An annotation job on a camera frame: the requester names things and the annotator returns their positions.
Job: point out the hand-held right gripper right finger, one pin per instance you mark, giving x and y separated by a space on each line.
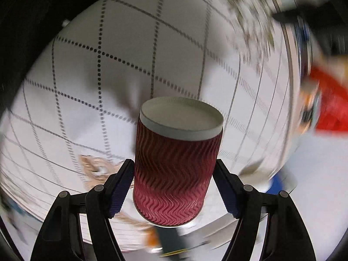
227 193

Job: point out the white checked printed cloth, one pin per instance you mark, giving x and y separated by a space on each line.
152 68

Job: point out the blue object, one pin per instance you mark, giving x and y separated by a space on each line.
277 185

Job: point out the red cloth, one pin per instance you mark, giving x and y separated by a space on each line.
330 103

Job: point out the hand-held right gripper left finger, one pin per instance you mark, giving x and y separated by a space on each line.
121 193

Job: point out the red ribbed paper cup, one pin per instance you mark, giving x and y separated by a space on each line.
176 165

